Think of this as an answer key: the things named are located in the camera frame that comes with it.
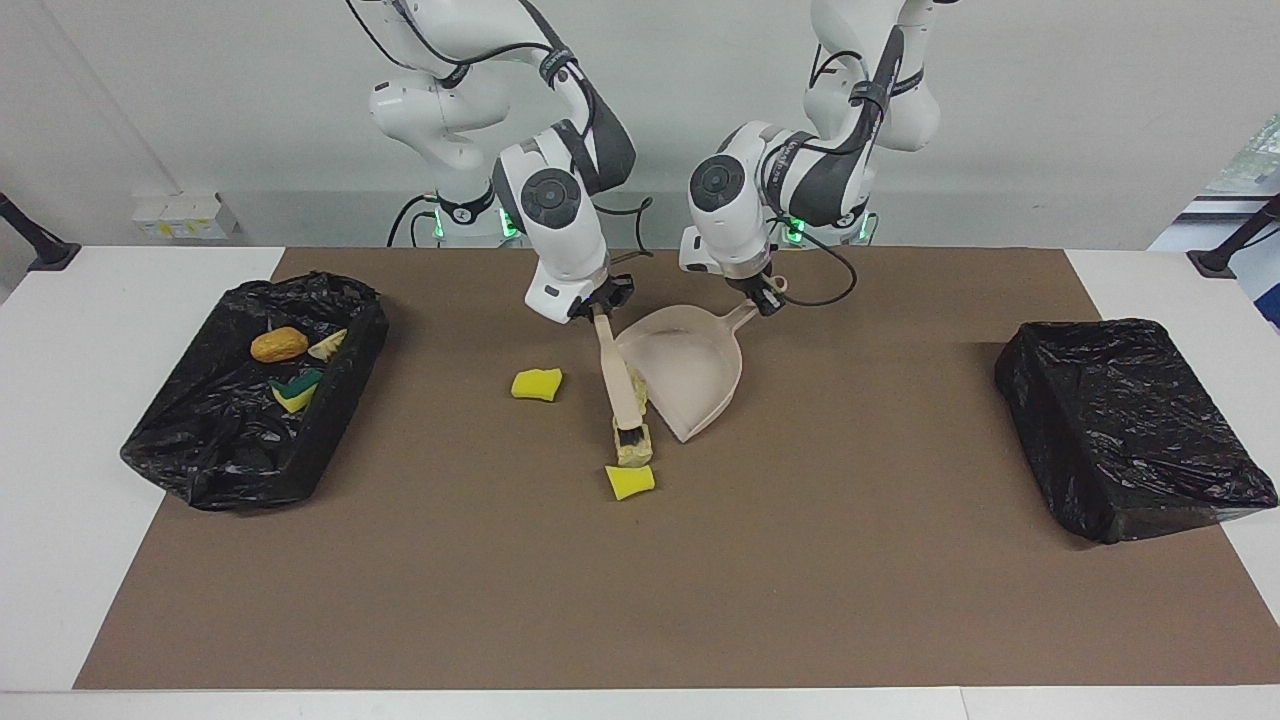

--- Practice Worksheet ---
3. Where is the brown oval toy bun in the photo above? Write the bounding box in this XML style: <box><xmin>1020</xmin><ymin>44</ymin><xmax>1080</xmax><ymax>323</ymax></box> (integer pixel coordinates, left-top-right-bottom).
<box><xmin>250</xmin><ymin>326</ymin><xmax>310</xmax><ymax>363</ymax></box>

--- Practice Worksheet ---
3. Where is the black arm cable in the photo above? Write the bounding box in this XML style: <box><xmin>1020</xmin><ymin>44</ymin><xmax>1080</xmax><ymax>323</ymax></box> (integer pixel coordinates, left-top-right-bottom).
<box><xmin>765</xmin><ymin>45</ymin><xmax>859</xmax><ymax>309</ymax></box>
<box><xmin>345</xmin><ymin>0</ymin><xmax>656</xmax><ymax>263</ymax></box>

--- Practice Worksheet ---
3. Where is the open crumpled black bag bin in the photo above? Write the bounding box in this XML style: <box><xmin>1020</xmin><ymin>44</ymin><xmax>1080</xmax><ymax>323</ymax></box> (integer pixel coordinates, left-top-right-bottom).
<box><xmin>120</xmin><ymin>270</ymin><xmax>391</xmax><ymax>513</ymax></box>

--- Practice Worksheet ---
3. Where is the white wall power strip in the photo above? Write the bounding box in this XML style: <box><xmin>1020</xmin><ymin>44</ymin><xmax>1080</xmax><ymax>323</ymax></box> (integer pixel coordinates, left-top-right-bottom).
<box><xmin>133</xmin><ymin>193</ymin><xmax>241</xmax><ymax>241</ymax></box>

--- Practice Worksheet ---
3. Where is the black base cable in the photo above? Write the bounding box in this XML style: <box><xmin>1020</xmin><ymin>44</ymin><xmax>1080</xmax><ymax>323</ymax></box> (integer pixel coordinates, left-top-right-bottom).
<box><xmin>388</xmin><ymin>195</ymin><xmax>441</xmax><ymax>248</ymax></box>

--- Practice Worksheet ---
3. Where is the beige plastic dustpan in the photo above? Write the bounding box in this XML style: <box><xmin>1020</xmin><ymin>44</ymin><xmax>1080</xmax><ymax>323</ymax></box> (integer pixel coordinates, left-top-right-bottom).
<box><xmin>613</xmin><ymin>280</ymin><xmax>791</xmax><ymax>444</ymax></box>

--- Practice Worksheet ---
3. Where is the yellow rectangular sponge piece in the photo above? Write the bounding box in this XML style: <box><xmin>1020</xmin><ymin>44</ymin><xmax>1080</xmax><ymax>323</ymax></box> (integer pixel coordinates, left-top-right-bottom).
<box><xmin>510</xmin><ymin>368</ymin><xmax>564</xmax><ymax>403</ymax></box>

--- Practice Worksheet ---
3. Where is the smooth black bag bin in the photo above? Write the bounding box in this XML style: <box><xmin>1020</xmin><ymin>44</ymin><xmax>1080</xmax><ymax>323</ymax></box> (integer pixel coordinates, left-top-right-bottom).
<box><xmin>994</xmin><ymin>318</ymin><xmax>1279</xmax><ymax>546</ymax></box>

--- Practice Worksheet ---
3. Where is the green and yellow sponge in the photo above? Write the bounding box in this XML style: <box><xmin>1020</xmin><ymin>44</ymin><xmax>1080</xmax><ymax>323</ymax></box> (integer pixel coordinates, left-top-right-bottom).
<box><xmin>270</xmin><ymin>368</ymin><xmax>325</xmax><ymax>414</ymax></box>

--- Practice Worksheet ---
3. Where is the brown table mat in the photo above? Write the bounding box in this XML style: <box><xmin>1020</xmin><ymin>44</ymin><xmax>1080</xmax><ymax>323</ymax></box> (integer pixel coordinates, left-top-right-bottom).
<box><xmin>73</xmin><ymin>247</ymin><xmax>1280</xmax><ymax>691</ymax></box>

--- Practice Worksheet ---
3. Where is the black clamp stand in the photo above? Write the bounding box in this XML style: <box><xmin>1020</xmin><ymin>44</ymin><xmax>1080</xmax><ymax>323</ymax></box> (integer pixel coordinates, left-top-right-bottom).
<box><xmin>1187</xmin><ymin>195</ymin><xmax>1280</xmax><ymax>279</ymax></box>
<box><xmin>0</xmin><ymin>192</ymin><xmax>81</xmax><ymax>273</ymax></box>

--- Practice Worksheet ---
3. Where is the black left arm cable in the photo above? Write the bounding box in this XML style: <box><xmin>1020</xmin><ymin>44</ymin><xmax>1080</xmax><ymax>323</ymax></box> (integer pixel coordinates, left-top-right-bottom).
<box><xmin>765</xmin><ymin>45</ymin><xmax>859</xmax><ymax>309</ymax></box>

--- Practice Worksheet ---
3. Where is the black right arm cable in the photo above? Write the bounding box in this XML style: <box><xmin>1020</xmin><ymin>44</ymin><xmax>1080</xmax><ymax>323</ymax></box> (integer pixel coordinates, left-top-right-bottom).
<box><xmin>345</xmin><ymin>0</ymin><xmax>656</xmax><ymax>263</ymax></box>

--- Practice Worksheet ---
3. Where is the beige brush with black bristles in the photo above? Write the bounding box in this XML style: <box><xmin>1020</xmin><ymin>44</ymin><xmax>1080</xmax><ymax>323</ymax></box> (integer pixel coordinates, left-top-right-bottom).
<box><xmin>593</xmin><ymin>310</ymin><xmax>651</xmax><ymax>451</ymax></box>

